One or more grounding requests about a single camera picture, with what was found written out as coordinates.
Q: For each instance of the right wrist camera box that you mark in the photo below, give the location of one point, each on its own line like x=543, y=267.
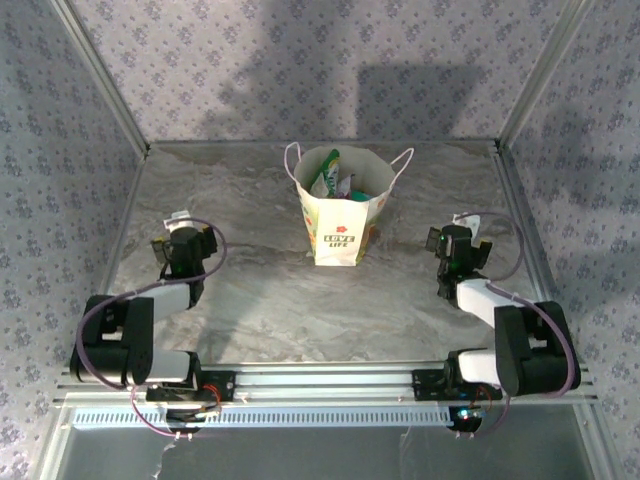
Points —
x=467, y=221

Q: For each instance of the purple snack packet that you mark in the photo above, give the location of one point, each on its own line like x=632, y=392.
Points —
x=345, y=187

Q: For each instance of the thin aluminium table edge rail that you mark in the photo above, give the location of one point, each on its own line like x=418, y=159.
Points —
x=225, y=143

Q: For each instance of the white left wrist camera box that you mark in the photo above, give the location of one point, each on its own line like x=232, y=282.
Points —
x=180, y=222

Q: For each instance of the aluminium frame leg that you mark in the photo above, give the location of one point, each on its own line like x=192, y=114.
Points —
x=52, y=450
x=600, y=450

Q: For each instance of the aluminium side rail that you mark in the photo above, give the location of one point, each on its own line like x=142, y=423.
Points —
x=536, y=250

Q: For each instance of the left control board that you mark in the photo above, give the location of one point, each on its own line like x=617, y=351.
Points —
x=180, y=417

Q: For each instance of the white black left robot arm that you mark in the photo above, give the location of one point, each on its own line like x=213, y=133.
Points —
x=165, y=300

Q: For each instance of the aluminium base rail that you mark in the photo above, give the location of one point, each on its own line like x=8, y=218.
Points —
x=325, y=382

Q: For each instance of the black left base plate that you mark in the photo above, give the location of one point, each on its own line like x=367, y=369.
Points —
x=227, y=387

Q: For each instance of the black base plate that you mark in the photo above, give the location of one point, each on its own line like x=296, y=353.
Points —
x=425, y=387
x=227, y=387

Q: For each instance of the white green paper bag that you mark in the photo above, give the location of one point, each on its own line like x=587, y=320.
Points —
x=337, y=235

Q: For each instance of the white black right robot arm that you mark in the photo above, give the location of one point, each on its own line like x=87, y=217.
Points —
x=480, y=300

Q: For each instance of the right control board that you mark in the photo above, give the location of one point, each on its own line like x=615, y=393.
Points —
x=465, y=422

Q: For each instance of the aluminium corner post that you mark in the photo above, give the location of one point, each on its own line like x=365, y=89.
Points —
x=542, y=74
x=101, y=75

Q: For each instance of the green snack packet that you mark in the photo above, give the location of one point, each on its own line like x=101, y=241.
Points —
x=330, y=170

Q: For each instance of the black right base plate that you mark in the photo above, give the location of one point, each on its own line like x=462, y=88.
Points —
x=425, y=387

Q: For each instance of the control board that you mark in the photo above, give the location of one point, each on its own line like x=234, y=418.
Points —
x=180, y=417
x=465, y=422

